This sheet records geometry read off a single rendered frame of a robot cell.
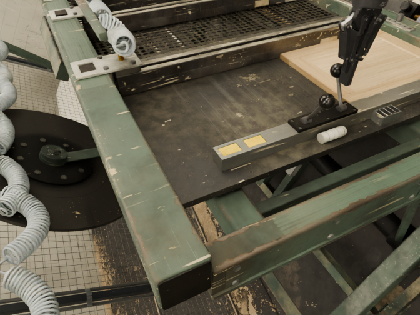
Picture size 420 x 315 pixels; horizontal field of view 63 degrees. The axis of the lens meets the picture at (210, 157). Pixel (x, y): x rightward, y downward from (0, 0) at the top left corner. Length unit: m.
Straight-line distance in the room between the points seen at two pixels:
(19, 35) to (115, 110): 6.14
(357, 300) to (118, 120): 1.26
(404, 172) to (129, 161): 0.60
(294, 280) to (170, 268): 2.35
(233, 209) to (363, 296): 0.99
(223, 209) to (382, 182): 0.35
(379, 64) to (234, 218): 0.82
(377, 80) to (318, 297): 1.86
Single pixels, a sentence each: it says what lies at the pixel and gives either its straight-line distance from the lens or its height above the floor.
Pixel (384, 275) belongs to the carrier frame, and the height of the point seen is 0.79.
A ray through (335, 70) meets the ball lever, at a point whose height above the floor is 1.46.
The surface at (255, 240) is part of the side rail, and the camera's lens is 0.65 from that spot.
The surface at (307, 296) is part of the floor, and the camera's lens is 2.83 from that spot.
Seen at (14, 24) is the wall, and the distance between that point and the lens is 6.90.
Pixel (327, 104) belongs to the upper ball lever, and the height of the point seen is 1.56.
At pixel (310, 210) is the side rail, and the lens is 0.72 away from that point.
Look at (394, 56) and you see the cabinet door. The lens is 1.45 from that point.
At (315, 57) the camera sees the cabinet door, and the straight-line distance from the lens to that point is 1.34.
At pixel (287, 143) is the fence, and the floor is 1.55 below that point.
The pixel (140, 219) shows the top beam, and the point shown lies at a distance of 0.63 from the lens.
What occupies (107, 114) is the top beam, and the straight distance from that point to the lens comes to 0.88.
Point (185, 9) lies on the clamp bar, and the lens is 1.61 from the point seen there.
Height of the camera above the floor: 2.24
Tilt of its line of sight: 39 degrees down
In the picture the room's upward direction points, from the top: 82 degrees counter-clockwise
